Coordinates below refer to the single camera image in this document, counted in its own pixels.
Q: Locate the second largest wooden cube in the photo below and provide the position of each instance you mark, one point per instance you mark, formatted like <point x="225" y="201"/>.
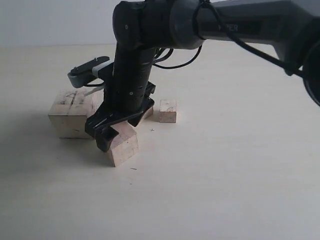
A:
<point x="124" y="145"/>

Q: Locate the smallest wooden cube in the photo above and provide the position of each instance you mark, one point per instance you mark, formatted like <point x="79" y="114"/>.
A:
<point x="168" y="111"/>

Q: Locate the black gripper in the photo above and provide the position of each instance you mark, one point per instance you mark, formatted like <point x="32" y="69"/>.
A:
<point x="126" y="96"/>

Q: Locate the medium wooden cube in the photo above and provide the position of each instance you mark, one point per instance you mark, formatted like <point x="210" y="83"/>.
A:
<point x="148" y="114"/>

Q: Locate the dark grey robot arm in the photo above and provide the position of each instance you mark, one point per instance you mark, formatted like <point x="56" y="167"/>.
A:
<point x="285" y="33"/>

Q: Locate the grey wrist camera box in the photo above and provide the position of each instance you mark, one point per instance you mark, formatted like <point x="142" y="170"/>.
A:
<point x="84" y="74"/>

